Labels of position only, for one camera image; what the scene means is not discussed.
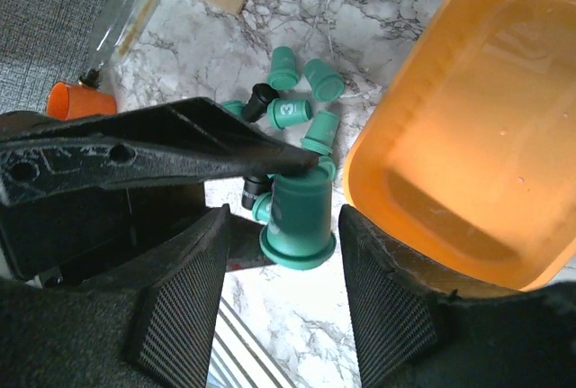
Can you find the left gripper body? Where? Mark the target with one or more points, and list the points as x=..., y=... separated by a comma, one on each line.
x=72, y=237

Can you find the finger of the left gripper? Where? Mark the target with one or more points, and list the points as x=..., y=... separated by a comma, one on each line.
x=180, y=143
x=244, y=248

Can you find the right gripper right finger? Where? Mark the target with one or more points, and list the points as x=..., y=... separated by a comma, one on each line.
x=419, y=324

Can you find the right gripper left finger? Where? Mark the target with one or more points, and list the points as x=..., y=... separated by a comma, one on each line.
x=146, y=323

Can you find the green coffee capsule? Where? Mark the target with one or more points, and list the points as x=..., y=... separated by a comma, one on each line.
x=261, y=209
x=326, y=84
x=298, y=234
x=234, y=106
x=283, y=113
x=328, y=165
x=320, y=136
x=283, y=74

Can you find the black coffee capsule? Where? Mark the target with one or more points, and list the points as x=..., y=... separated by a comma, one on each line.
x=256, y=106
x=253, y=187

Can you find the orange storage basket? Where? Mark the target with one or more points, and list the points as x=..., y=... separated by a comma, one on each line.
x=469, y=158

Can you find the orange cup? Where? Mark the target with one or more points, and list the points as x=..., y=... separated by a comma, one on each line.
x=68, y=102

